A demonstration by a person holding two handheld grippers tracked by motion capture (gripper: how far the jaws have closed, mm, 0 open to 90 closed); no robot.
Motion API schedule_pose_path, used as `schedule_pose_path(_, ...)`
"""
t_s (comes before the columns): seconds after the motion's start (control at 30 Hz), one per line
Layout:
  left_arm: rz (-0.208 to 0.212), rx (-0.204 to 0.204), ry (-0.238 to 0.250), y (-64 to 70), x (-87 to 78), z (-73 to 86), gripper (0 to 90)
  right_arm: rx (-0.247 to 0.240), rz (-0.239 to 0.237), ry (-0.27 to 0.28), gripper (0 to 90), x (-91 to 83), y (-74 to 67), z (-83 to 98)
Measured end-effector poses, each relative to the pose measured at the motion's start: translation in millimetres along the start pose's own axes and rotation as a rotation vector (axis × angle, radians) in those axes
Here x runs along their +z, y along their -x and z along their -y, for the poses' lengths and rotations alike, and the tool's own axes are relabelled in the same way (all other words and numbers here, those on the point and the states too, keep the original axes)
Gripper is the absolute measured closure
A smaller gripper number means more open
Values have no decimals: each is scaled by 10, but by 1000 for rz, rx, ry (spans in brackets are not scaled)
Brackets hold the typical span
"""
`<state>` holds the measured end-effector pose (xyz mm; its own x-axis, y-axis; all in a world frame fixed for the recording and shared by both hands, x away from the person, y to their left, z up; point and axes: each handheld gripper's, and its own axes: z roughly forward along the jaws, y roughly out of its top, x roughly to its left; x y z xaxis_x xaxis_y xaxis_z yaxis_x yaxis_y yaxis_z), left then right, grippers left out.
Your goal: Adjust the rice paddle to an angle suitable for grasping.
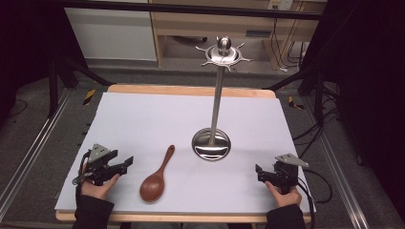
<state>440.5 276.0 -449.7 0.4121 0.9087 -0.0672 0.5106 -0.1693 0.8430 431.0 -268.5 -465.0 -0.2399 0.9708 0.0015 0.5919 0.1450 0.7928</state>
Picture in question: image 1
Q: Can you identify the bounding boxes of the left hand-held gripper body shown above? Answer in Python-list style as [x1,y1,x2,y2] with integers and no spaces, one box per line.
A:
[82,143,119,187]

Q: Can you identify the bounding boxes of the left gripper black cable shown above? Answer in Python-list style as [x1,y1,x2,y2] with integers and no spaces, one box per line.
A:
[72,150,93,204]

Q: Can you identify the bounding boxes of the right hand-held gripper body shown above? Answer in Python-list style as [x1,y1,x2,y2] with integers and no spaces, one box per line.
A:
[271,153,310,196]

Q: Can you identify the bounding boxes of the white cabinet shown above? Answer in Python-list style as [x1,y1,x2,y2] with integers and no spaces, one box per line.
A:
[64,7,158,62]

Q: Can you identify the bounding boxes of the black horizontal frame bar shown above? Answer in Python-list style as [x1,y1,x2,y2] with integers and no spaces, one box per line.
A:
[60,0,323,21]

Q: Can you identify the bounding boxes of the black metal stand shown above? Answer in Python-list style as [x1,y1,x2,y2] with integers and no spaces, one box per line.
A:
[262,66,327,122]
[47,55,113,119]

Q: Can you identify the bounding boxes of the bundle of black floor cables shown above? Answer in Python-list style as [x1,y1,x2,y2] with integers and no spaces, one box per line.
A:
[291,80,342,160]

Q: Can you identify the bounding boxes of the person's left hand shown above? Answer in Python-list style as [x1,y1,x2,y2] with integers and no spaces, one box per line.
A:
[79,172,121,201]

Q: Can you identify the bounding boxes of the yellow black floor tape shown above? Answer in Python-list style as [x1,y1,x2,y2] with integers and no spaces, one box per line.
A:
[288,95,306,111]
[82,88,96,106]

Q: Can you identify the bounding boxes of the brown wooden spoon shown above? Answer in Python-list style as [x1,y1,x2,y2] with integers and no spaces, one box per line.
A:
[139,144,176,203]

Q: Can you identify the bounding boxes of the wooden desk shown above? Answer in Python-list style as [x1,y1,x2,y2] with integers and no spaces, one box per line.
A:
[148,0,323,71]

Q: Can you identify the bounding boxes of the white table mat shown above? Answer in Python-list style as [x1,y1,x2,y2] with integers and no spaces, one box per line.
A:
[53,92,317,215]

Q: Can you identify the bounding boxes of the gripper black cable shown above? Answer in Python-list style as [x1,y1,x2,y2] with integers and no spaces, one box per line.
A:
[296,167,334,229]
[72,150,93,204]

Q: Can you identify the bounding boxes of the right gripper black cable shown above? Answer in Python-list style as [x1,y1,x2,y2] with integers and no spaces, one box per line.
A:
[296,167,334,229]

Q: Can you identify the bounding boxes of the white power outlet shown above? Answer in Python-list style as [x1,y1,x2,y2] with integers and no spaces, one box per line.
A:
[267,0,293,11]

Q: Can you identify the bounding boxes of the person's right hand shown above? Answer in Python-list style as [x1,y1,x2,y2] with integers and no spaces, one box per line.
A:
[264,180,303,209]

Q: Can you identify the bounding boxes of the wooden table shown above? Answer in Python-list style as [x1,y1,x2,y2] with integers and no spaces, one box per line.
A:
[54,83,313,224]

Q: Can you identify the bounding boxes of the hanging black desk cables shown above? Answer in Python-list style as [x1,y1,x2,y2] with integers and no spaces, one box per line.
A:
[269,17,308,73]

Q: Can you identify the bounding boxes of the black curtain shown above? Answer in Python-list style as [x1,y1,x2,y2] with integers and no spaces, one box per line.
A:
[301,0,405,220]
[0,0,88,119]

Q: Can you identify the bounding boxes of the steel utensil rack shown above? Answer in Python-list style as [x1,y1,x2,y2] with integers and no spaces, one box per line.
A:
[191,35,252,162]

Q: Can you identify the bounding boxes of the aluminium floor rail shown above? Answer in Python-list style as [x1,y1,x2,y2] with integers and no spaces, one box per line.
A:
[0,88,74,221]
[302,94,371,229]

